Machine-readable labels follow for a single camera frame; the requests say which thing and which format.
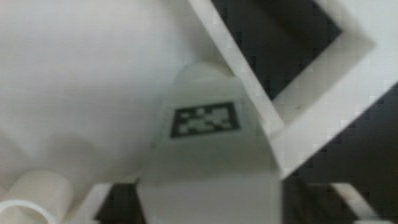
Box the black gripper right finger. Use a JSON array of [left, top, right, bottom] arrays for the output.
[[283, 178, 391, 224]]

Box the white square tabletop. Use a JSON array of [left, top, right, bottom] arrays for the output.
[[0, 0, 288, 224]]

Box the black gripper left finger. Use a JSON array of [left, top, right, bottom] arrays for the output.
[[64, 181, 148, 224]]

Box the white leg with tag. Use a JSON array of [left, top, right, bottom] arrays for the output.
[[139, 62, 283, 224]]

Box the white U-shaped fence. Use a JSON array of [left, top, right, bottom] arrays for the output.
[[272, 0, 398, 174]]

